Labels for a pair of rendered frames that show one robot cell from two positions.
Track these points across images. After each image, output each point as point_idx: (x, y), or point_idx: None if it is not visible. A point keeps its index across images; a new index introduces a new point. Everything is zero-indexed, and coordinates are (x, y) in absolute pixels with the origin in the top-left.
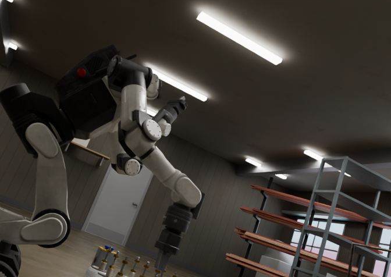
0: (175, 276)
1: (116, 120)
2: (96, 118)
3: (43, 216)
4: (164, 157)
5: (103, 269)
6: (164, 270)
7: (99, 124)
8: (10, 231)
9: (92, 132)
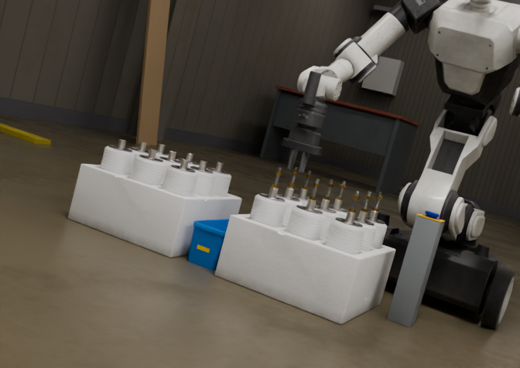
0: (314, 182)
1: (435, 56)
2: (436, 69)
3: None
4: (331, 63)
5: (369, 217)
6: (353, 195)
7: (439, 73)
8: None
9: (448, 86)
